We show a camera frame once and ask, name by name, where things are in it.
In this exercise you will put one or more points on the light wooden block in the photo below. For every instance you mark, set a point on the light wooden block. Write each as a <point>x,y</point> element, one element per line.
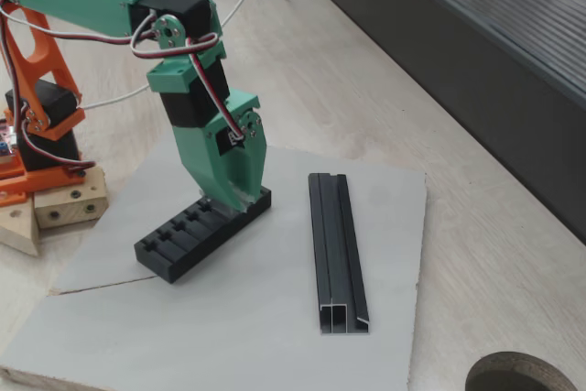
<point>68,208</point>

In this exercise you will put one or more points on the grey board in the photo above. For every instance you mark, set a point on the grey board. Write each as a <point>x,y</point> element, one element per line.
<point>229,318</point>

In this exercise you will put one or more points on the black slotted holder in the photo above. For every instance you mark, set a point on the black slotted holder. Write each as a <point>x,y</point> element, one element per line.
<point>183,258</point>

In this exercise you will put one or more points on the black aluminium profile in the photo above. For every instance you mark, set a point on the black aluminium profile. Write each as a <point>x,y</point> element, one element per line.
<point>336,249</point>

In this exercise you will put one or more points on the beige wooden block with hole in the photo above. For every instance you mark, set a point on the beige wooden block with hole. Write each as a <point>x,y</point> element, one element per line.
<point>18,231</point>

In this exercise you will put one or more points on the red controller board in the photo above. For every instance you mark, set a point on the red controller board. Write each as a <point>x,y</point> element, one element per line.
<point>3,134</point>

